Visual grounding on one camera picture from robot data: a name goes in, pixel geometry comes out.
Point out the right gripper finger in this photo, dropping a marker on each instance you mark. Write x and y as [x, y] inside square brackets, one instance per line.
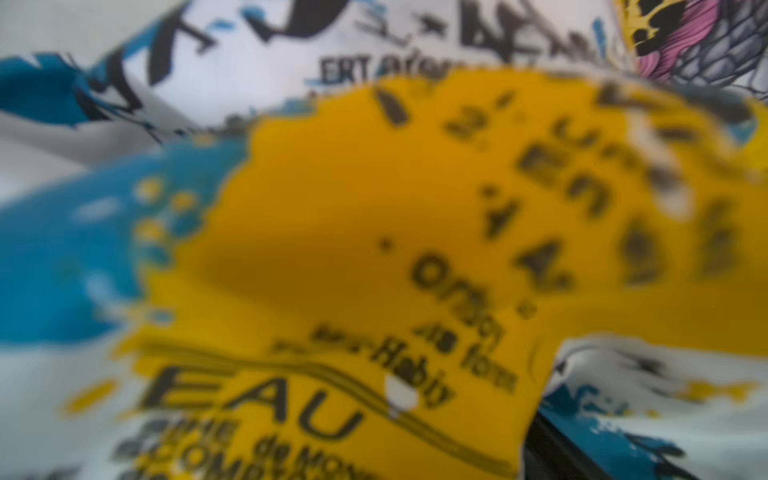
[550, 455]

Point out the newspaper print colourful cloth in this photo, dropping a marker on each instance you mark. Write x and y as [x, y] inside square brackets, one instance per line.
[373, 239]

